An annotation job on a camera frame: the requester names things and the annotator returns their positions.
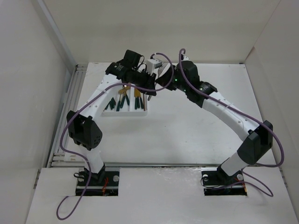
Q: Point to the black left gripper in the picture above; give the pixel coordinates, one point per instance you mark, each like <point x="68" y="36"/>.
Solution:
<point x="149" y="83"/>

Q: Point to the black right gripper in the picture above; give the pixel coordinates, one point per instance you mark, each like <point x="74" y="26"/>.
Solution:
<point x="164" y="80"/>

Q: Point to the gold knife green handle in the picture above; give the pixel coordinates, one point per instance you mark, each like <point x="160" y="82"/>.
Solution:
<point x="138" y="96"/>
<point x="140" y="101"/>
<point x="135" y="100"/>

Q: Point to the copper knife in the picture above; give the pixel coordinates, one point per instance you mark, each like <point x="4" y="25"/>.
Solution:
<point x="144" y="102"/>

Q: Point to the gold spoon green handle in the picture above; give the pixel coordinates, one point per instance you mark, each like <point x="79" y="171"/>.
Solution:
<point x="119" y="102"/>
<point x="126" y="98"/>
<point x="123" y="95"/>

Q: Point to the silver fork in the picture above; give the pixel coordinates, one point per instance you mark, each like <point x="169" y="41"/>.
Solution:
<point x="160" y="70"/>

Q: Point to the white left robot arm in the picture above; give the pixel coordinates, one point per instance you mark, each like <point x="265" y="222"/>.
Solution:
<point x="83" y="125"/>

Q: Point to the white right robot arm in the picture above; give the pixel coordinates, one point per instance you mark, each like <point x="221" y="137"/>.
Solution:
<point x="257" y="140"/>

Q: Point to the white cutlery tray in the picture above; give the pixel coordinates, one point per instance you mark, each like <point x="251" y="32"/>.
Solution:
<point x="127" y="110"/>

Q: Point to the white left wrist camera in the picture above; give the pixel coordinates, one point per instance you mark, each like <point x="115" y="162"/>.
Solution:
<point x="153" y="64"/>

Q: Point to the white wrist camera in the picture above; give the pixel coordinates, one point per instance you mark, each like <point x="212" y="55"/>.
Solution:
<point x="153" y="64"/>
<point x="184" y="58"/>

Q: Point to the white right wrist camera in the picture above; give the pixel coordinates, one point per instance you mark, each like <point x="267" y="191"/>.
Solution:
<point x="184" y="58"/>

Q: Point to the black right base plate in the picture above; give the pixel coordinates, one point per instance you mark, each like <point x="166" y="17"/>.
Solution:
<point x="216" y="186"/>

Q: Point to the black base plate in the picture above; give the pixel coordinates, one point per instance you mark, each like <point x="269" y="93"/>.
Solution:
<point x="216" y="186"/>
<point x="107" y="185"/>

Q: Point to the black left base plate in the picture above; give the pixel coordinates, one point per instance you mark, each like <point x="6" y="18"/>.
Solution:
<point x="107" y="185"/>

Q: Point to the aluminium rail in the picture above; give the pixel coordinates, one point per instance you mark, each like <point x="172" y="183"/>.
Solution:
<point x="69" y="101"/>

